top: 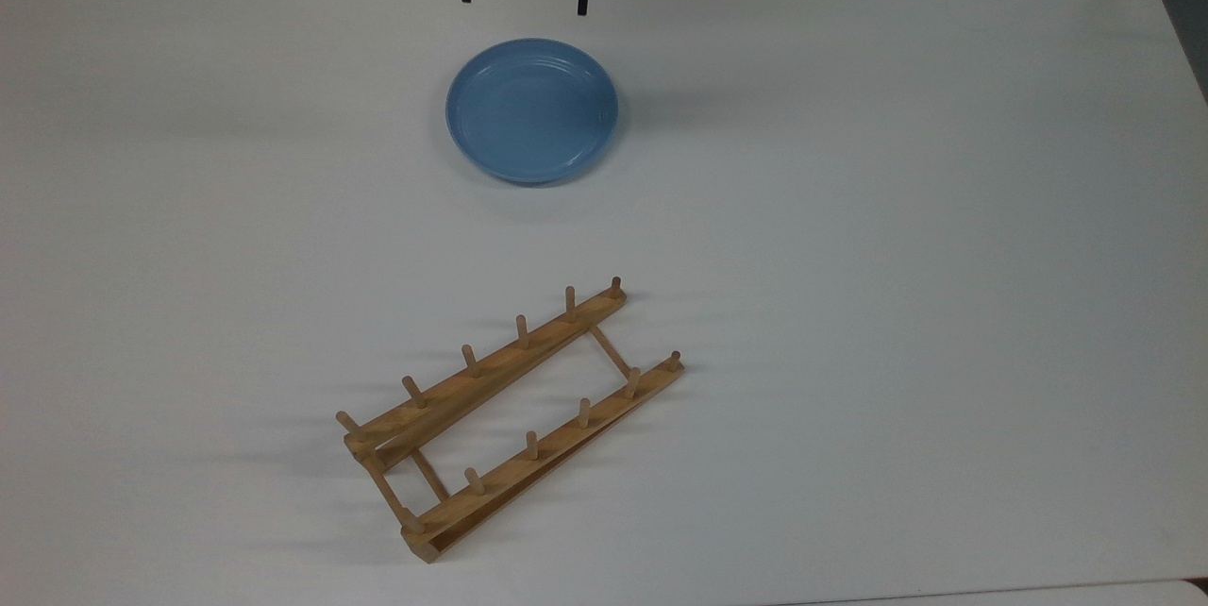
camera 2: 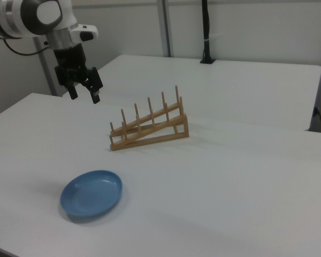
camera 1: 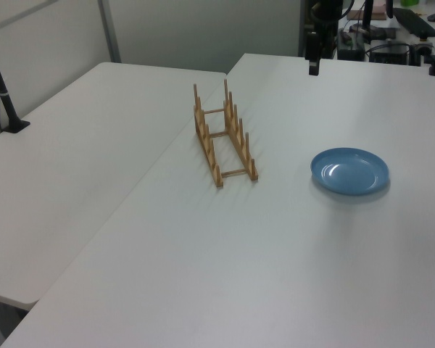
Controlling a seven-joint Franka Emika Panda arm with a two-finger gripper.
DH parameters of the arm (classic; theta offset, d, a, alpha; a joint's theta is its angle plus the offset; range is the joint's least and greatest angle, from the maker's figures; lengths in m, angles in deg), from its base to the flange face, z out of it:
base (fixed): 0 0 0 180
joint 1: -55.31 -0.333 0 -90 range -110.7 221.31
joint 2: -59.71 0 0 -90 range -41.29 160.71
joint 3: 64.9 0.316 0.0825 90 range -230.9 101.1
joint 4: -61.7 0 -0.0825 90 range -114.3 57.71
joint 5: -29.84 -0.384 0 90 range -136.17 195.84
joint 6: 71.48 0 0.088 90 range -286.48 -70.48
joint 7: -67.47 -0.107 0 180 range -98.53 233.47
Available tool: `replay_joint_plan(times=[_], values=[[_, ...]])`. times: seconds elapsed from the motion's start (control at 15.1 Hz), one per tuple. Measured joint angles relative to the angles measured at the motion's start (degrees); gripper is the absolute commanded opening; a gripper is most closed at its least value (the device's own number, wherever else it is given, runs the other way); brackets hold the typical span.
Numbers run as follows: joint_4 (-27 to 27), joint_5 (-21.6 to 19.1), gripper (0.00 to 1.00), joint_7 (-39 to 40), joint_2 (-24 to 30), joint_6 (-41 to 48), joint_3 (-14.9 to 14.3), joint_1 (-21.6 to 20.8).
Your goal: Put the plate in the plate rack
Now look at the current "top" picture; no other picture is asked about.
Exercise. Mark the blue round plate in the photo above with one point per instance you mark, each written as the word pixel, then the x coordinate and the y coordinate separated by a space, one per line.
pixel 531 110

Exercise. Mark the wooden peg plate rack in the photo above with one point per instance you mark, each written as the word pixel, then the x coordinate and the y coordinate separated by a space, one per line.
pixel 500 481

